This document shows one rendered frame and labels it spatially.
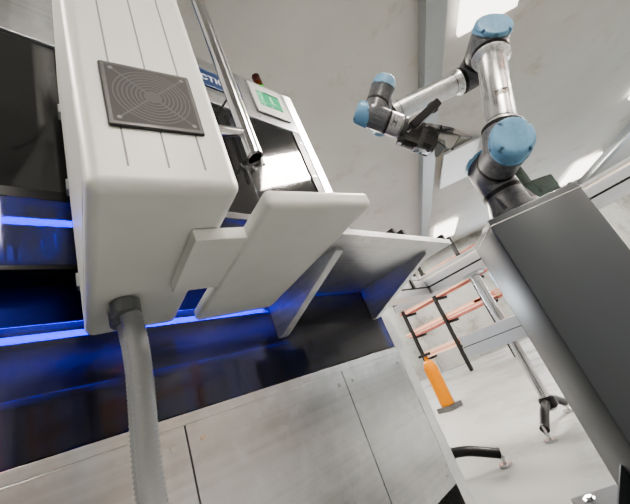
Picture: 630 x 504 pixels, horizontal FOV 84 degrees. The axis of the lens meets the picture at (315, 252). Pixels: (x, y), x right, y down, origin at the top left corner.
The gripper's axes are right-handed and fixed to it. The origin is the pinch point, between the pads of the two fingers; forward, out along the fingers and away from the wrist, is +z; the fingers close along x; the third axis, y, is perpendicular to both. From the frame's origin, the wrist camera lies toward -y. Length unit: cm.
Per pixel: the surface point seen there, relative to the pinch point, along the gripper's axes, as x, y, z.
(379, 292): -27, 57, -2
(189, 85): 61, 27, -58
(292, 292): 11, 62, -35
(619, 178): -45, -23, 83
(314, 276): 16, 54, -30
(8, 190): 33, 57, -105
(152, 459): 64, 82, -45
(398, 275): -22, 48, 1
